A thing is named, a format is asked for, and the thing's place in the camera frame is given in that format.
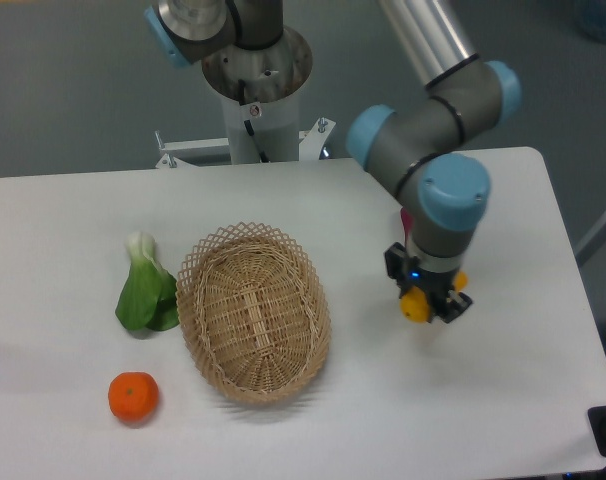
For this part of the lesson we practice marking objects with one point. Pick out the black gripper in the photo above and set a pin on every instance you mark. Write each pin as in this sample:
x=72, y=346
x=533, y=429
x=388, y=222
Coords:
x=447, y=304

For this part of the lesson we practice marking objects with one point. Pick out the yellow mango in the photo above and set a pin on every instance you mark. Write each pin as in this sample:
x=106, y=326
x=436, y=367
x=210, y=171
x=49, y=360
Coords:
x=414, y=303

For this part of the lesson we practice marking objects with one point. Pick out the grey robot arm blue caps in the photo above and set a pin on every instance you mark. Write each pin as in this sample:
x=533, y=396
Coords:
x=414, y=157

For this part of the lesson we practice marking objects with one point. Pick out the purple sweet potato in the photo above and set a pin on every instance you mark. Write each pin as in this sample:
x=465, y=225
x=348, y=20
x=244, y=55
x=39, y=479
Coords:
x=407, y=223

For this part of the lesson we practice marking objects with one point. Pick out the woven wicker basket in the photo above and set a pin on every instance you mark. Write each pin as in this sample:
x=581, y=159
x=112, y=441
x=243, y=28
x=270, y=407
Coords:
x=253, y=313

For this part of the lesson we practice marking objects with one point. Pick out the green bok choy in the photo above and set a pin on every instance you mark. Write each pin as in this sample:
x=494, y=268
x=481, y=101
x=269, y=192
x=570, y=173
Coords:
x=148, y=297

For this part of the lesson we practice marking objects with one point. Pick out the orange tangerine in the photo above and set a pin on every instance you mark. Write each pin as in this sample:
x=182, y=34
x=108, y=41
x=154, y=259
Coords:
x=133, y=396

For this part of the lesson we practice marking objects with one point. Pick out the white table leg frame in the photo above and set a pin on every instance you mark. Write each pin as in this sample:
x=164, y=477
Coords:
x=591, y=241

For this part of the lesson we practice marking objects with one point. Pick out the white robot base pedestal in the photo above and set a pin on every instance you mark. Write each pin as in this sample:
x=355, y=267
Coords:
x=259, y=91

